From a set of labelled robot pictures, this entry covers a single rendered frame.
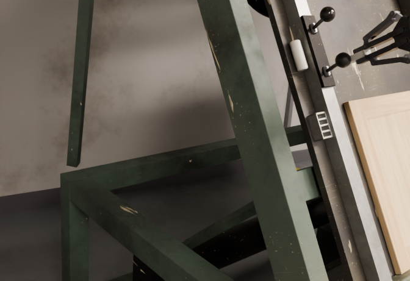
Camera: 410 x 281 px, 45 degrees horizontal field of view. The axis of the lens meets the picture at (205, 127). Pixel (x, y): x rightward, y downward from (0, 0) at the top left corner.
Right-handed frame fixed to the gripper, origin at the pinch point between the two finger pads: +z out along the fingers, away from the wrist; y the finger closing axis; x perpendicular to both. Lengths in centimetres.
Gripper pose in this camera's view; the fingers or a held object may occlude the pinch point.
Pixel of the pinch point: (356, 57)
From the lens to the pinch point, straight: 127.0
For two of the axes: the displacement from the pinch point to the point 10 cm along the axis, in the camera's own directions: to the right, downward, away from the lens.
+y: -2.6, -9.6, 1.1
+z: -5.9, 2.5, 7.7
